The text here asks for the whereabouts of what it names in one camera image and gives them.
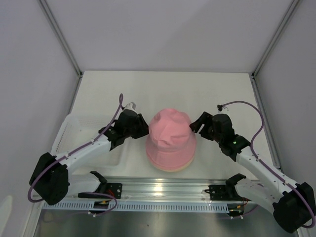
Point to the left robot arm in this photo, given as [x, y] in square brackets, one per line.
[65, 164]

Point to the beige bucket hat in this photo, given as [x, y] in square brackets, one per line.
[173, 165]

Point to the white plastic basket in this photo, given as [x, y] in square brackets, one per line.
[78, 129]

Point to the white slotted cable duct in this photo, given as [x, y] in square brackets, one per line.
[89, 205]

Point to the right aluminium frame post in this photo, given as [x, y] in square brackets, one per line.
[281, 27]

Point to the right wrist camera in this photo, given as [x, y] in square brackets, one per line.
[222, 109]

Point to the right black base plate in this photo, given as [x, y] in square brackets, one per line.
[221, 192]

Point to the aluminium frame post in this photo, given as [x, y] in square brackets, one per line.
[49, 15]
[281, 27]

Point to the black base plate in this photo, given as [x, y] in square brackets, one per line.
[112, 189]
[221, 192]

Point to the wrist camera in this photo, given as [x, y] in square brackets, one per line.
[222, 109]
[130, 106]

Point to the aluminium mounting rail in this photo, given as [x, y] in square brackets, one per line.
[163, 188]

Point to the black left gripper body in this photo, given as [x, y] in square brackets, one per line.
[129, 133]

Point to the left aluminium frame post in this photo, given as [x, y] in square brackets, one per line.
[49, 15]

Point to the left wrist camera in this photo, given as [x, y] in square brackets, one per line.
[130, 106]

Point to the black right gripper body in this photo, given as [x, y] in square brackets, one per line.
[207, 132]

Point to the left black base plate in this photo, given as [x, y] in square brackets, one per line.
[112, 189]

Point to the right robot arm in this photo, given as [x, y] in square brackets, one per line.
[292, 205]

